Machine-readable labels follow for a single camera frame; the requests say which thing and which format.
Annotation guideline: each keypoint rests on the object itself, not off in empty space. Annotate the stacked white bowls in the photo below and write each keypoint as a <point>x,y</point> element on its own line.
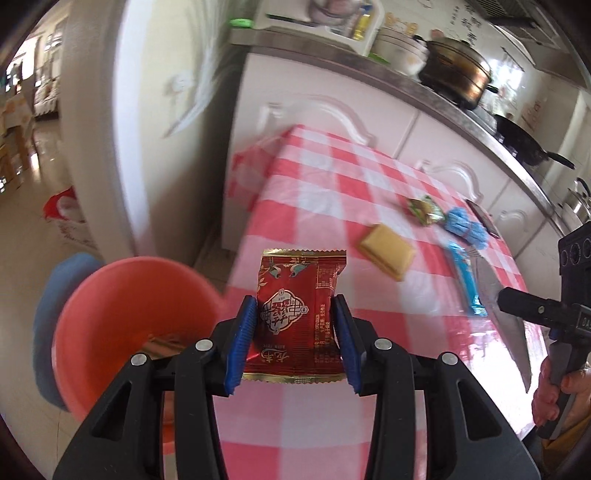
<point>404,54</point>

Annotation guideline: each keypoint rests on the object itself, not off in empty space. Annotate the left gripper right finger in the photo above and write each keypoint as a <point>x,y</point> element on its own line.
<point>467,435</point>

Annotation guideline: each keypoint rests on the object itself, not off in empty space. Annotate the blue patterned plastic bag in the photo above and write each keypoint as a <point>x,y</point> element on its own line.
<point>460,224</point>

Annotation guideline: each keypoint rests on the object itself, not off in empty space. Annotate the black wok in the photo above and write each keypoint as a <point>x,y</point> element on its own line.
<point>528,150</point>

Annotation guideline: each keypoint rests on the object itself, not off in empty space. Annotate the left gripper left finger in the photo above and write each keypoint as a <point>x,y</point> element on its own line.
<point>122,438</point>

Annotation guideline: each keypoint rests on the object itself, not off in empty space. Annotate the steel kettle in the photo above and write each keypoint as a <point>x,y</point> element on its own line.
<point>577,200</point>

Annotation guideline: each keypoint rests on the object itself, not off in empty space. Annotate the person right hand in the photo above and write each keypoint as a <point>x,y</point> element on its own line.
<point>545,400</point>

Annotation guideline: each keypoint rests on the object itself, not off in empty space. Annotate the large steel steamer pot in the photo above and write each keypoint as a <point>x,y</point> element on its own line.
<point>457,71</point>

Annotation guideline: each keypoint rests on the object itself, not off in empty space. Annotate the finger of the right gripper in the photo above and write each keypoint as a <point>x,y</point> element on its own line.
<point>531,306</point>

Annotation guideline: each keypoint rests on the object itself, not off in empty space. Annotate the blue cartoon wrapper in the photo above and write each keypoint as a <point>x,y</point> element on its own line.
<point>461,265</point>

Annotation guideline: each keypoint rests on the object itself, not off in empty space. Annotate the blue round stool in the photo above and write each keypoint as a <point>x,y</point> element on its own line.
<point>63,280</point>

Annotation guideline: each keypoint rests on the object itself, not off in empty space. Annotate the range hood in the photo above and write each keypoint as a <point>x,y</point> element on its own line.
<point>525,20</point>

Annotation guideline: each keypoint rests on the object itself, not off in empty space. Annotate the green snack packet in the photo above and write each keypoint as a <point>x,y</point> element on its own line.
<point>426,210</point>

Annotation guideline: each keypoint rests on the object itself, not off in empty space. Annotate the dark red smartphone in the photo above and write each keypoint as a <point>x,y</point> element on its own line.
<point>484,218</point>

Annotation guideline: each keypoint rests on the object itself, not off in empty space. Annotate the red snack packet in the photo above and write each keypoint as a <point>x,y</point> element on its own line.
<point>294,340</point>

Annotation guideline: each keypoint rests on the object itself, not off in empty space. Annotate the red checkered tablecloth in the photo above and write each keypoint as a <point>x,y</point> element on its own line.
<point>307,189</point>

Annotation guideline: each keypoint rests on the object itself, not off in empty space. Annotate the green yellow sponge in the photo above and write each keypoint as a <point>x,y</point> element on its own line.
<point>390,252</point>

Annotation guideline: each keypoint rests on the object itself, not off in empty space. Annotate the white dish rack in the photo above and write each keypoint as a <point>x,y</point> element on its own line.
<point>352,24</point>

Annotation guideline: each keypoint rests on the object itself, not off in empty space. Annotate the green clip on counter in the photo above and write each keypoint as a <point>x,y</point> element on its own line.
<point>241,23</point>

